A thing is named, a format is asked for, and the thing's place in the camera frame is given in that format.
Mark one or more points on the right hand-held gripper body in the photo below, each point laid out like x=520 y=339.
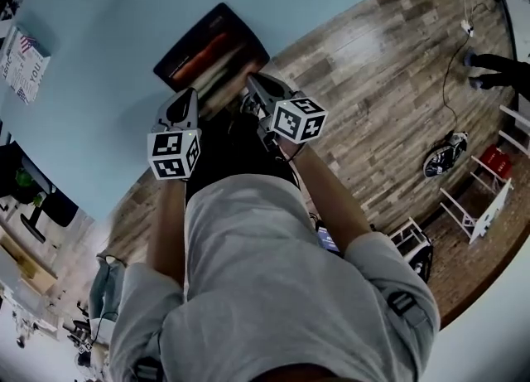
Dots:
x=298 y=119

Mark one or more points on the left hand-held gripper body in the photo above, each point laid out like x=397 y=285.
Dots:
x=174 y=154

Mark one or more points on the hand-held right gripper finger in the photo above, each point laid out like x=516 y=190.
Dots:
x=256 y=88

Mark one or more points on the person's left forearm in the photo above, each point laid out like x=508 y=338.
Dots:
x=165 y=227

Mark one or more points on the person's right forearm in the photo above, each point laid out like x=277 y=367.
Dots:
x=323 y=190

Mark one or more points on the person's black trousers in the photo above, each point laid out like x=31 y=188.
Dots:
x=232 y=156

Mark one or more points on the black phone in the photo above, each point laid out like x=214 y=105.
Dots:
x=328 y=240

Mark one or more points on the black monitor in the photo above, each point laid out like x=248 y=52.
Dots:
x=41 y=198

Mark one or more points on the green plant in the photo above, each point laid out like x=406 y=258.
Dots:
x=27 y=183

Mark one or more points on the black and white shoes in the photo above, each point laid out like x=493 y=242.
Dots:
x=445 y=156

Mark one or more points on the person's grey shirt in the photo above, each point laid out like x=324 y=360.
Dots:
x=269 y=289

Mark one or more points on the white trolley cart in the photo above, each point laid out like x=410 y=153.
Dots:
x=414 y=248

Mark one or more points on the white power adapter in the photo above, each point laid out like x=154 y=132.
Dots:
x=468 y=27

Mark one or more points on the red crate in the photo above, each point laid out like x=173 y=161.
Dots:
x=496 y=161

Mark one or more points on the white metal rack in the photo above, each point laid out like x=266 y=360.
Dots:
x=480 y=210

